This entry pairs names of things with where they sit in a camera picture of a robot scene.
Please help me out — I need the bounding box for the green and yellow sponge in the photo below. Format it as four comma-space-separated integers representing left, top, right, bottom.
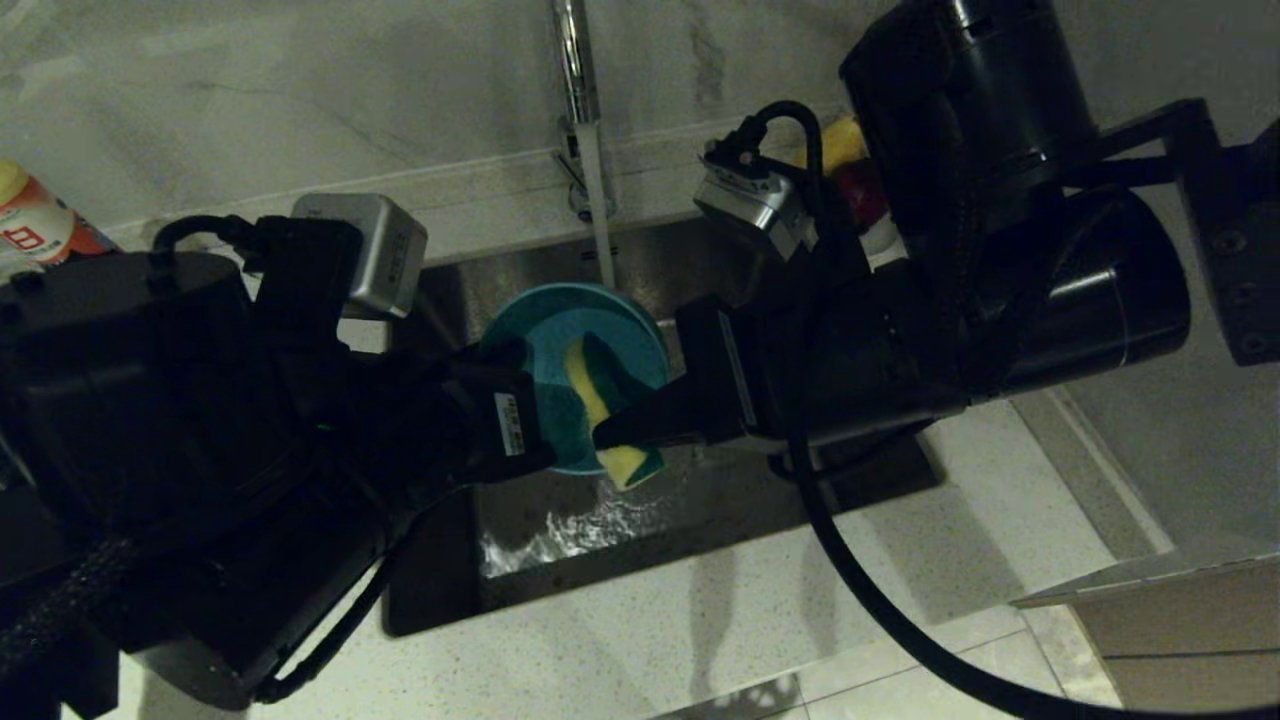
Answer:
563, 332, 666, 491

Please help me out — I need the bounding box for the blue plastic bowl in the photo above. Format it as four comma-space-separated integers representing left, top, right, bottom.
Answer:
480, 283, 671, 476

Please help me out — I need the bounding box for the orange white dish soap bottle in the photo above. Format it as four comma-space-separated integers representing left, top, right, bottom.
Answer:
0, 160, 116, 266

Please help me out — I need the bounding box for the stainless steel sink basin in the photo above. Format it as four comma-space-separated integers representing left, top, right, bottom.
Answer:
385, 215, 941, 636

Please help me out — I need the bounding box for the chrome faucet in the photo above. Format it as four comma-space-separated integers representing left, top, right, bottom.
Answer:
553, 0, 618, 226

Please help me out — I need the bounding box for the small white fruit dish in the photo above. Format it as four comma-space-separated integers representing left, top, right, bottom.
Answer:
865, 215, 906, 271

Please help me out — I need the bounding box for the dark red apple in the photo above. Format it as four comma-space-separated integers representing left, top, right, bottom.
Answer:
835, 160, 891, 231

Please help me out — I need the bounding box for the yellow pear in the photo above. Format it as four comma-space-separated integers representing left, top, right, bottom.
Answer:
820, 118, 869, 171

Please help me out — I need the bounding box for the beige wooden cabinet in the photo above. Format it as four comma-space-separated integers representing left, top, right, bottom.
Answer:
1070, 560, 1280, 720

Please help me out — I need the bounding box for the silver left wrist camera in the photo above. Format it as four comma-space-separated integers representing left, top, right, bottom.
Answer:
292, 193, 429, 321

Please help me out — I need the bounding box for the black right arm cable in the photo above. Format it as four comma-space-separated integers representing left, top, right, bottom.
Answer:
735, 100, 1280, 720

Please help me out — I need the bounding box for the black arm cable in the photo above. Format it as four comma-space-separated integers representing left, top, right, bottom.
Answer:
255, 490, 471, 706
735, 100, 1280, 720

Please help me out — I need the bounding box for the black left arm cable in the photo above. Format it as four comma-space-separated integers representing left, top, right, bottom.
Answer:
255, 490, 471, 706

